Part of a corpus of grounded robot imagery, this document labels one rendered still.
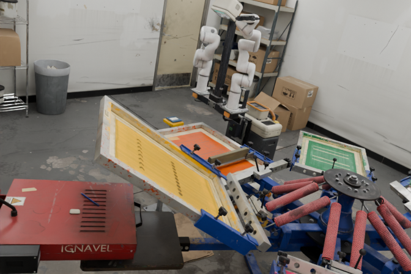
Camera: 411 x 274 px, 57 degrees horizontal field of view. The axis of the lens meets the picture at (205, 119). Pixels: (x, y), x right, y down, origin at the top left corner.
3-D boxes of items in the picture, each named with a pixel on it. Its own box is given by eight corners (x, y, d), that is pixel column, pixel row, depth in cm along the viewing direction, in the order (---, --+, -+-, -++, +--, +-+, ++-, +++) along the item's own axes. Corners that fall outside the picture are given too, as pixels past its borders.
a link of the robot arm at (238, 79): (230, 88, 323) (233, 70, 317) (244, 92, 321) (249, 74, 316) (227, 91, 315) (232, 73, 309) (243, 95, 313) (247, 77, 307)
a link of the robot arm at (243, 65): (240, 38, 313) (262, 43, 310) (229, 82, 321) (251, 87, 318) (238, 37, 299) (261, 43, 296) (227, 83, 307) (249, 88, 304)
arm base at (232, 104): (234, 104, 334) (238, 88, 328) (244, 110, 325) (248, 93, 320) (221, 106, 324) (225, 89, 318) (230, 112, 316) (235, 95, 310)
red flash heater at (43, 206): (-26, 266, 145) (-28, 241, 140) (5, 196, 186) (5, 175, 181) (134, 263, 161) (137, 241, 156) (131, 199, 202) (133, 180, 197)
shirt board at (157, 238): (78, 282, 162) (79, 268, 159) (85, 222, 198) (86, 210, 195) (345, 274, 198) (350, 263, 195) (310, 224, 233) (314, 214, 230)
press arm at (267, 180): (253, 180, 246) (255, 174, 244) (259, 178, 250) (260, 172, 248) (273, 194, 235) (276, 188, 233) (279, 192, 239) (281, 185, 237)
